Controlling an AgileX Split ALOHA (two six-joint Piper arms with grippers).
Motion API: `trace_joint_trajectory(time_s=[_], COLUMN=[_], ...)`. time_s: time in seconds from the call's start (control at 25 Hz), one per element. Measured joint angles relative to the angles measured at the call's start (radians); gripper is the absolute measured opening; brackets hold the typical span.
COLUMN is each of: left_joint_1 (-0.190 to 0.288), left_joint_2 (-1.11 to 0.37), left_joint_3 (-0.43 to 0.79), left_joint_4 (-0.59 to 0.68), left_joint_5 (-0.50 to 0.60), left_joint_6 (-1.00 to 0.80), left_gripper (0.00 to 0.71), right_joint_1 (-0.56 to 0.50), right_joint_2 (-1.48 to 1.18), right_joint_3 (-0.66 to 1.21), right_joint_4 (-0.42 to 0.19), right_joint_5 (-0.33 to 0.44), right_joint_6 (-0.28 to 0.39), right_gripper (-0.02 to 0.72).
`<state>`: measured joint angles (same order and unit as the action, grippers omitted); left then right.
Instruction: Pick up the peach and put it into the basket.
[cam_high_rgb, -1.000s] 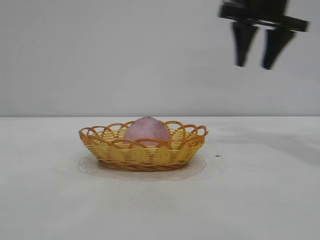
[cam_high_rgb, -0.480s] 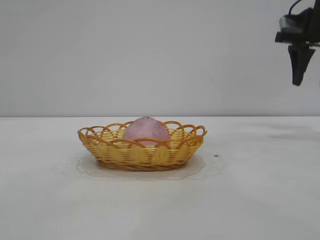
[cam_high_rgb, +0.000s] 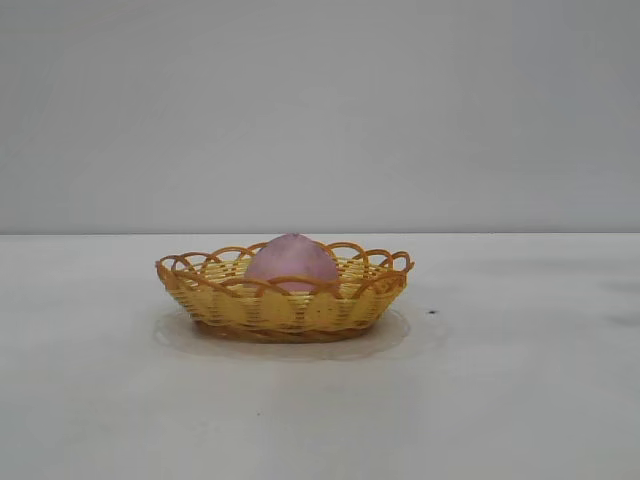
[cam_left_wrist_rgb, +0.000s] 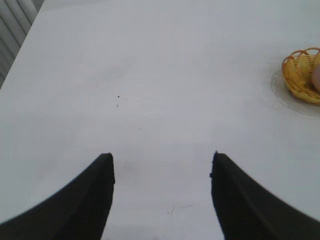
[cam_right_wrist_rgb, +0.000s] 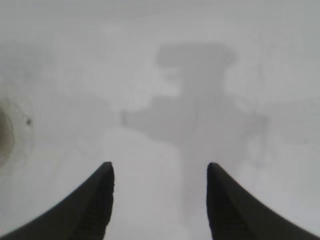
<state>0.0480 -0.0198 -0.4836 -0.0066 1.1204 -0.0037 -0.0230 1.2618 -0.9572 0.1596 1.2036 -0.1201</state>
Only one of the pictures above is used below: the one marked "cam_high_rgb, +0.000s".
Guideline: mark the yellow woven plastic basket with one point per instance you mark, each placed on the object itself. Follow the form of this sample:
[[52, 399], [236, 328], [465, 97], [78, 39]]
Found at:
[[280, 312]]

